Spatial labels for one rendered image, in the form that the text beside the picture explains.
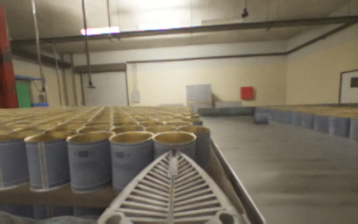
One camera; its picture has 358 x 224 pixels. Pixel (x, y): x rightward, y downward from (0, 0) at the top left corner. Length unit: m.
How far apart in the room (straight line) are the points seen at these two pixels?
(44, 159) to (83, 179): 0.07
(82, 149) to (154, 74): 9.50
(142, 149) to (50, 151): 0.14
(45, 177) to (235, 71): 9.91
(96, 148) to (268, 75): 10.72
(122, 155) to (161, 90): 9.29
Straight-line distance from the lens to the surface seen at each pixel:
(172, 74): 9.48
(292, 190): 0.35
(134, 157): 0.21
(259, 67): 10.62
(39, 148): 0.29
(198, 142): 0.25
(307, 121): 0.94
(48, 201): 0.29
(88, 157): 0.25
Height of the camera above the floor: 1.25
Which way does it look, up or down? 5 degrees down
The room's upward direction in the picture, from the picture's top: 2 degrees counter-clockwise
